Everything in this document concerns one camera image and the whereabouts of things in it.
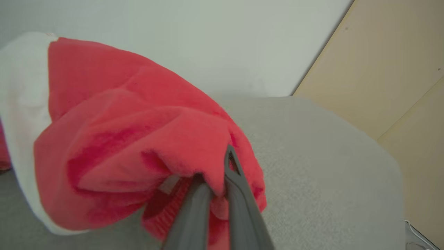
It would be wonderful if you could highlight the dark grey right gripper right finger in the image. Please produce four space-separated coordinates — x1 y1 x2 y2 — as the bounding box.
224 144 275 250

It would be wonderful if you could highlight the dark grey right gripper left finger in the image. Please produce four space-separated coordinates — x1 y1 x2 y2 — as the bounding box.
161 174 214 250

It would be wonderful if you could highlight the red and white garment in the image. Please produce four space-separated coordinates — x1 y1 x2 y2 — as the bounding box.
0 32 267 250

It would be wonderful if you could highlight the grey fabric sofa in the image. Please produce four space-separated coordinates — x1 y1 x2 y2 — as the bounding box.
0 97 406 250

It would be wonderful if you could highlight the beige partition panel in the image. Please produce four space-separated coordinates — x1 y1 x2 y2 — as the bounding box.
293 0 444 249

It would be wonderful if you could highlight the thin white cable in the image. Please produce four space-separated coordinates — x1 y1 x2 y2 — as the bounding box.
405 220 436 250

